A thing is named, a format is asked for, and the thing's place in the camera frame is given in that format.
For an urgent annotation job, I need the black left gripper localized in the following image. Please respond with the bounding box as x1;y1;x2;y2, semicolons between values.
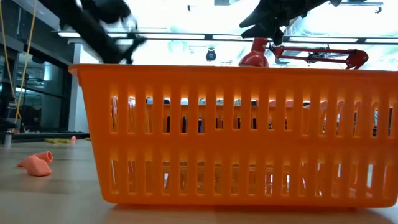
104;36;147;65

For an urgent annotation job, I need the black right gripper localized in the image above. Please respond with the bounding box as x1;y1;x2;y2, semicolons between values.
239;0;308;46

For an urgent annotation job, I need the orange plastic basket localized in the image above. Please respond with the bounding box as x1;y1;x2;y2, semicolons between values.
68;63;398;208

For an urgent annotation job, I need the red desk lamp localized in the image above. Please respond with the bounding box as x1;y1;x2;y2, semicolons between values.
238;37;369;70

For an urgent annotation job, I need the ceiling light strip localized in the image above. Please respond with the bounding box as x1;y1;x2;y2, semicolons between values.
57;30;398;44

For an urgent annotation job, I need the orange pencil cap eraser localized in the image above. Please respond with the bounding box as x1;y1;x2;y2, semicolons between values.
33;151;54;164
17;155;53;177

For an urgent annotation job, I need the yellow cable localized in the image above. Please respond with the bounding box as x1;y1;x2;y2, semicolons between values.
0;0;38;125

